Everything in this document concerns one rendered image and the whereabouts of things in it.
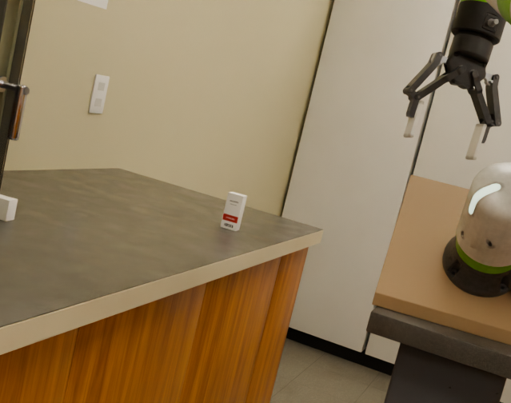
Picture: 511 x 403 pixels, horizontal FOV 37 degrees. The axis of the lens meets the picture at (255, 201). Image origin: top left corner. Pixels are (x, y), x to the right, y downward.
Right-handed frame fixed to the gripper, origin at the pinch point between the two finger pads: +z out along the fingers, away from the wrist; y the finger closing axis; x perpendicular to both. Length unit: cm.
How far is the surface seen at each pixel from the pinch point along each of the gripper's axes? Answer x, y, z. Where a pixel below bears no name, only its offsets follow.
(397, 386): 0.7, 7.1, 46.6
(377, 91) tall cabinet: 232, 74, -50
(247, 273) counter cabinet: 40, -17, 38
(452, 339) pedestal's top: -9.9, 8.6, 33.9
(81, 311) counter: -21, -56, 43
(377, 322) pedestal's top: -2.4, -2.6, 35.5
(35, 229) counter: 16, -66, 38
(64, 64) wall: 86, -71, 1
